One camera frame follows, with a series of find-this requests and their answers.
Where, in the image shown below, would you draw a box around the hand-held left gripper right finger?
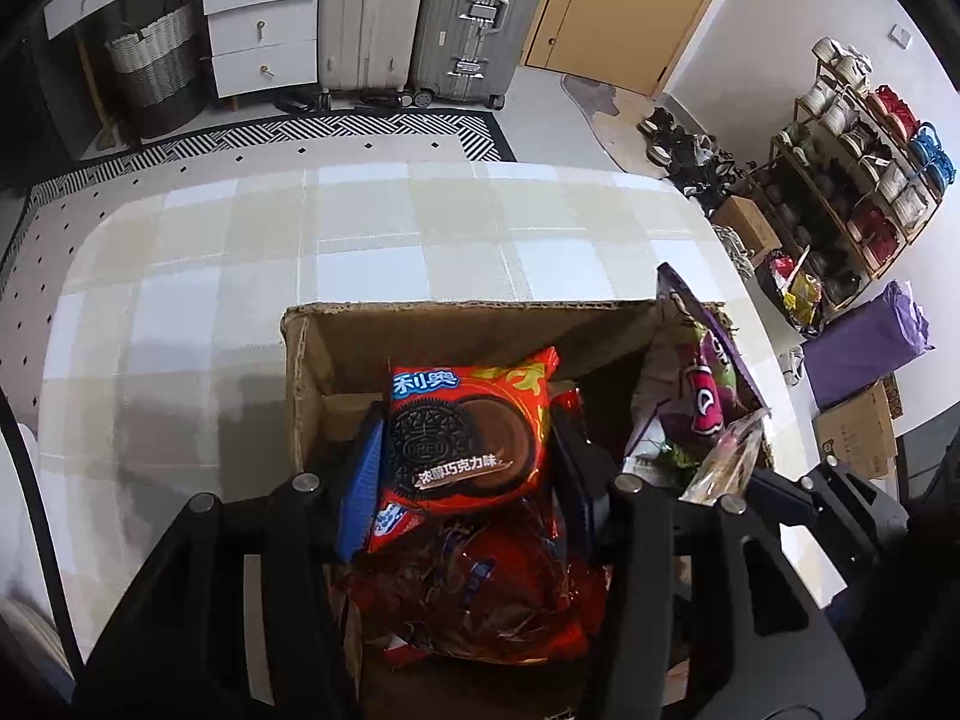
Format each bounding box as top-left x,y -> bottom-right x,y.
549,399 -> 865,720

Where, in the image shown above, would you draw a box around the silver suitcase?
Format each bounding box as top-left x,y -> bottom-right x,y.
409,0 -> 560,110

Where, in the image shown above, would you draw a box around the small plain cardboard box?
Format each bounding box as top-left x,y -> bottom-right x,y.
711,195 -> 782,262

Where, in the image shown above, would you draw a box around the beige suitcase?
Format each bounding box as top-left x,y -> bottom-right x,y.
318,0 -> 434,104

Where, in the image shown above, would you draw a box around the colourful plastic bag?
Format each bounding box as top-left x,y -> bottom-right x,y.
763,253 -> 827,335

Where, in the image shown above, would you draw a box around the wooden door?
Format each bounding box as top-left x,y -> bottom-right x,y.
521,0 -> 745,100

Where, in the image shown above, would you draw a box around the crinkled red snack packet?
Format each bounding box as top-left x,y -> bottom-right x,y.
341,499 -> 610,670

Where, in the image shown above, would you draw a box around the purple candy bag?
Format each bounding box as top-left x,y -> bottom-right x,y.
622,262 -> 773,482

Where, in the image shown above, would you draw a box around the red chocolate cookie packet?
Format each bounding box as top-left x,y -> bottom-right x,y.
366,345 -> 563,557

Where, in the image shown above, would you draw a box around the wooden shoe rack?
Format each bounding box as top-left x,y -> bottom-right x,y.
748,36 -> 958,316

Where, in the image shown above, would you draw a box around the clear orange-edged bread packet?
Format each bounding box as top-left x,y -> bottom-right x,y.
679,411 -> 770,505

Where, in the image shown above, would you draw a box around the purple fabric bag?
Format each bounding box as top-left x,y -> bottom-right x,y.
801,280 -> 936,412

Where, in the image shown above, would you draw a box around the brown cardboard box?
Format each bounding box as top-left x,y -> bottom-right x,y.
280,298 -> 778,720

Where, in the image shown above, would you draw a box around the checked tablecloth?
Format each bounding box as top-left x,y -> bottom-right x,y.
37,161 -> 856,662

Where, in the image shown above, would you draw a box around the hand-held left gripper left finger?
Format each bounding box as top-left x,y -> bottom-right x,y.
75,403 -> 388,720

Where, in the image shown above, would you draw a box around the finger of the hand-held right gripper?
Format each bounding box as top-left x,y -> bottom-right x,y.
748,468 -> 817,526

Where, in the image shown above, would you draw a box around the pile of shoes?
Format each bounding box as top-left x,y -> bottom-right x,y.
636,106 -> 745,197

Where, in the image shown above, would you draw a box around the beige doormat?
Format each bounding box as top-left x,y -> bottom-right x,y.
561,71 -> 677,179

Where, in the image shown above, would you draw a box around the woven laundry basket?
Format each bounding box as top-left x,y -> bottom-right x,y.
103,0 -> 209,142

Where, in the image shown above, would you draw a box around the white drawer cabinet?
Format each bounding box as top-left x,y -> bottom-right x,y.
41,0 -> 325,100

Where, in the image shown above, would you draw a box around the printed floor cardboard box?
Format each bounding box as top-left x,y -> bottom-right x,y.
813,381 -> 902,479

